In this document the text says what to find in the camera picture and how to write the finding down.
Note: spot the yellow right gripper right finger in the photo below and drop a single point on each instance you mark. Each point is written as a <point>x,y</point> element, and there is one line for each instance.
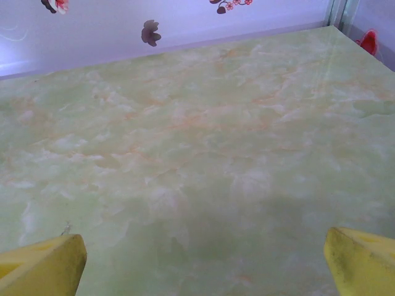
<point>364,268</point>

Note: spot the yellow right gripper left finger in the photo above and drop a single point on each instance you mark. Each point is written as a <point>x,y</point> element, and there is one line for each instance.
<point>40,271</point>

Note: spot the aluminium frame post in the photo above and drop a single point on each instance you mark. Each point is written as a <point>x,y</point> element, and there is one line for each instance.
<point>338,12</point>

